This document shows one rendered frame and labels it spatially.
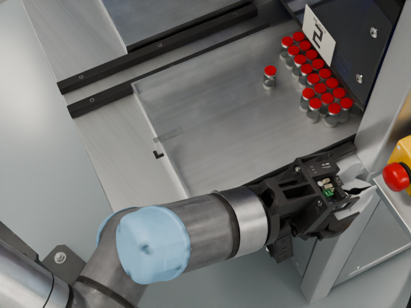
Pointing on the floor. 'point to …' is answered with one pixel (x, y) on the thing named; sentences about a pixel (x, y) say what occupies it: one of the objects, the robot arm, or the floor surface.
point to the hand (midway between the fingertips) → (361, 192)
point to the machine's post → (370, 153)
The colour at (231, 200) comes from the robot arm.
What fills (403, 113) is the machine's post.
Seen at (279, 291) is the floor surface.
